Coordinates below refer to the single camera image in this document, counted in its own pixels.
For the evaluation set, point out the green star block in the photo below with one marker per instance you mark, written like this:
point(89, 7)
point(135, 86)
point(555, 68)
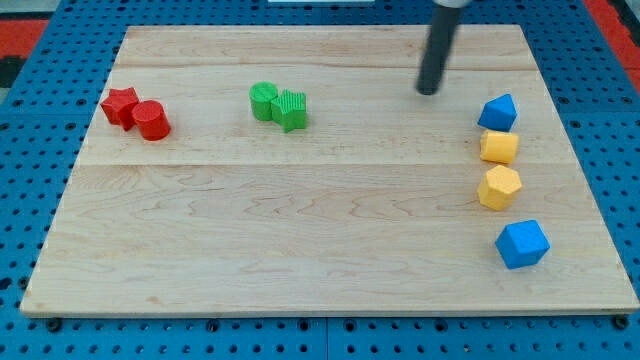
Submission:
point(289, 110)

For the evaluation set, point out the yellow square block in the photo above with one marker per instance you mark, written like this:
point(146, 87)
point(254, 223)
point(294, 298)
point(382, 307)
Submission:
point(499, 147)

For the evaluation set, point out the red star block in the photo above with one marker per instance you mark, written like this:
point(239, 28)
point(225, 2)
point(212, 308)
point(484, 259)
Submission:
point(118, 106)

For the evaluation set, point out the green cylinder block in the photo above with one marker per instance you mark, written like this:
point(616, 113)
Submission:
point(261, 95)

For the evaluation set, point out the blue triangle block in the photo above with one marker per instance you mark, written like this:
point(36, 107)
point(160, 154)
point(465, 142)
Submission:
point(499, 114)

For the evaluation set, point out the red cylinder block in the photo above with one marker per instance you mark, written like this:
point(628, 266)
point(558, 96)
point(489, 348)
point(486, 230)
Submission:
point(151, 120)

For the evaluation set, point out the wooden board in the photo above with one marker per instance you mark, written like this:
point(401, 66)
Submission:
point(371, 210)

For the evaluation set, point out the yellow hexagon block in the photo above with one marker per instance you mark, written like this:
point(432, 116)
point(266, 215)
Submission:
point(499, 188)

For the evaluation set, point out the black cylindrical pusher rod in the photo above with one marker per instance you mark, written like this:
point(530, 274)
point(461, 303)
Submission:
point(445, 20)

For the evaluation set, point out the blue cube block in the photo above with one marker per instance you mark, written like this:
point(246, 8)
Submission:
point(522, 244)

